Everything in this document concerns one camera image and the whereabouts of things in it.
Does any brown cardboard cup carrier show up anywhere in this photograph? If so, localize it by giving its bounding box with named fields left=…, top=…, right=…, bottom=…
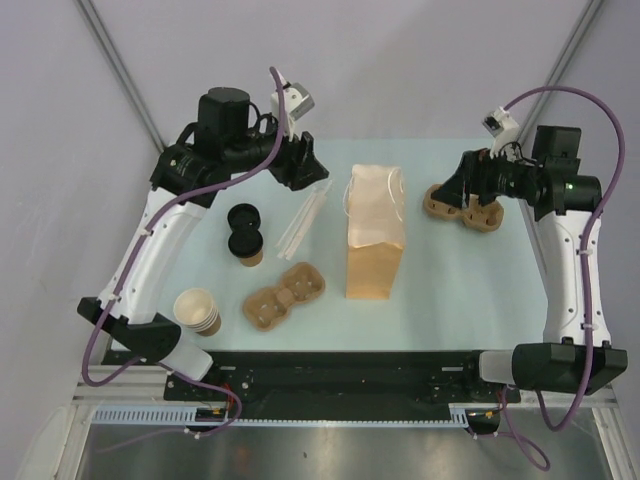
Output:
left=422, top=184, right=504, bottom=233
left=242, top=262, right=326, bottom=332

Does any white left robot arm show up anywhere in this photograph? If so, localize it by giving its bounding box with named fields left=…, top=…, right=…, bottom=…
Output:
left=77, top=82, right=329, bottom=400

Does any brown paper takeout bag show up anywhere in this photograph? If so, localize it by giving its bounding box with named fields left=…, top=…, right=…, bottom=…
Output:
left=343, top=164, right=406, bottom=300

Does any white cable duct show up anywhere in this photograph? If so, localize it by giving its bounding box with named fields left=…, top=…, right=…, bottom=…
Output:
left=92, top=405, right=228, bottom=426
left=449, top=403, right=501, bottom=428

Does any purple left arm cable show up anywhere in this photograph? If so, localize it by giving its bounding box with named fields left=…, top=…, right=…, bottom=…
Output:
left=80, top=65, right=291, bottom=452

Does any stack of brown paper cups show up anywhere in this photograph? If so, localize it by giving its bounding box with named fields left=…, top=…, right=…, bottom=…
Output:
left=173, top=288, right=222, bottom=337

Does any stack of black cup lids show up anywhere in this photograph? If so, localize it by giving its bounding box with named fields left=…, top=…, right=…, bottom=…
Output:
left=227, top=203, right=261, bottom=233

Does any right white cable duct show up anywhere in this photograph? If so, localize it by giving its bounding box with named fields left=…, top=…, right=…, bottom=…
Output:
left=449, top=403, right=501, bottom=428

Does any black plastic cup lid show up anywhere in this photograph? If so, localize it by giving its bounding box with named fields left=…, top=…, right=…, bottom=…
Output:
left=228, top=228, right=264, bottom=259

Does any single brown paper cup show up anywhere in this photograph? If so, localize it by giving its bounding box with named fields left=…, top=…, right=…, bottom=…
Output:
left=239, top=250, right=263, bottom=267

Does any left white cable duct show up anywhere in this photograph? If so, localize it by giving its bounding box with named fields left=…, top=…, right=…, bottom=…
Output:
left=92, top=405, right=228, bottom=426

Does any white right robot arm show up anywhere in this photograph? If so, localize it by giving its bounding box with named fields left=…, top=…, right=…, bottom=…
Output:
left=423, top=126, right=628, bottom=401

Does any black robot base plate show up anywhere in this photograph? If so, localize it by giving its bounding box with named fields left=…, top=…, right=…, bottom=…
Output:
left=101, top=349, right=521, bottom=421

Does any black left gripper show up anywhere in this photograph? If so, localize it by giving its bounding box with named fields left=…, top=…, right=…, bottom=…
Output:
left=224, top=112, right=329, bottom=191

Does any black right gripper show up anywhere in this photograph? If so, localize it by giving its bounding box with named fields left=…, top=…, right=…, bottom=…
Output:
left=431, top=143, right=543, bottom=210

